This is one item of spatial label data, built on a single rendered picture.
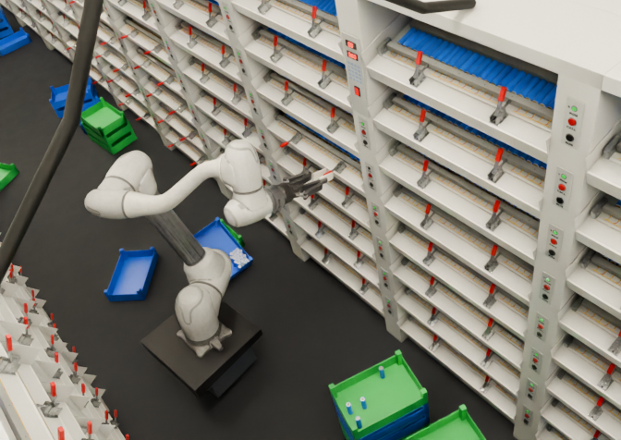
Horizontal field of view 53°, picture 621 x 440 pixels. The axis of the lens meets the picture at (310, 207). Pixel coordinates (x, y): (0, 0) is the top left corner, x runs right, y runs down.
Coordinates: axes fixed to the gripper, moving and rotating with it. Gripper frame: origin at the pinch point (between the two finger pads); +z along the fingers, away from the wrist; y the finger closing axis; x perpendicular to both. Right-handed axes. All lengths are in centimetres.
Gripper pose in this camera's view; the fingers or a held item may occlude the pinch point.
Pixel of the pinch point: (322, 176)
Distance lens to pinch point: 231.7
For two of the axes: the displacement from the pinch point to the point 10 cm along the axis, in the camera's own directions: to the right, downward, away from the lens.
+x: 0.2, -8.1, -5.9
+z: 7.7, -3.6, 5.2
